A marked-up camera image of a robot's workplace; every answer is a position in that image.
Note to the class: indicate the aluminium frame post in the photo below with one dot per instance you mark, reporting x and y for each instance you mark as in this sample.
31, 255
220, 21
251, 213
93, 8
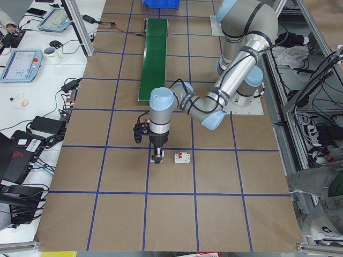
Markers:
78, 25

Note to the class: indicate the black laptop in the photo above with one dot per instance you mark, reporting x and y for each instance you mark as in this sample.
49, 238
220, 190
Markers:
18, 153

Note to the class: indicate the black power adapter brick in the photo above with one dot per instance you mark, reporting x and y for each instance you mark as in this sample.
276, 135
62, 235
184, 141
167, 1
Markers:
47, 125

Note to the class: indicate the black computer mouse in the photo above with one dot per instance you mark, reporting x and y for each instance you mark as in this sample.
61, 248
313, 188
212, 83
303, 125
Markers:
56, 44

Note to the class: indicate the far teach pendant tablet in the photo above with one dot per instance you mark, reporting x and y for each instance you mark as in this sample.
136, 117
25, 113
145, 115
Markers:
55, 21

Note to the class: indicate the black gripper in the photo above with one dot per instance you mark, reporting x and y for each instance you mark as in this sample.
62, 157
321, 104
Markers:
158, 139

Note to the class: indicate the blue plastic bin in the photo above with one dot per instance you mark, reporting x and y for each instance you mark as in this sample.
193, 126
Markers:
161, 4

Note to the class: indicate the white red circuit breaker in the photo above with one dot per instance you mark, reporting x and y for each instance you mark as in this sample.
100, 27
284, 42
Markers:
182, 157

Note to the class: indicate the white mug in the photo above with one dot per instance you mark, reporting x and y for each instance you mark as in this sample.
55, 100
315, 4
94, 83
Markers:
53, 55

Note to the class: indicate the near teach pendant tablet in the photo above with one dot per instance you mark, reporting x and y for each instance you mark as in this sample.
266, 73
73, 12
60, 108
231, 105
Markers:
22, 66

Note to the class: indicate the green conveyor belt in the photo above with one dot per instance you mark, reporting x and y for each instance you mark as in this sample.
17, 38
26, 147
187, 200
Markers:
153, 73

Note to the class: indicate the teach pendant tablet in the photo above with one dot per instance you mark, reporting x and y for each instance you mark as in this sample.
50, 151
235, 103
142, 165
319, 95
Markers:
22, 66
55, 21

